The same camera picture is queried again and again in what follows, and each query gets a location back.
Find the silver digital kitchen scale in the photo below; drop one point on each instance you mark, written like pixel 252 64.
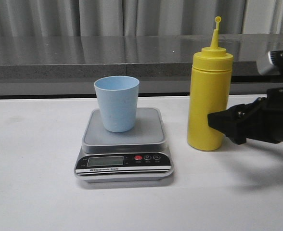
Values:
pixel 140 154

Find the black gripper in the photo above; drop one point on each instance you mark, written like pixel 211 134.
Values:
pixel 245 121

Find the light blue plastic cup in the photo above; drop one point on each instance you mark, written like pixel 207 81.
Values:
pixel 117 99

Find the yellow squeeze bottle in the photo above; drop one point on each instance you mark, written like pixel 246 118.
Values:
pixel 209 92

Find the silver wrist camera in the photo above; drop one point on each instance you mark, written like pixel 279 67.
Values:
pixel 271 65

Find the grey stone countertop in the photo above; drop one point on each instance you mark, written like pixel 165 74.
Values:
pixel 150 57

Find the grey pleated curtain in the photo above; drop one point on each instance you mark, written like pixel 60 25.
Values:
pixel 46 18

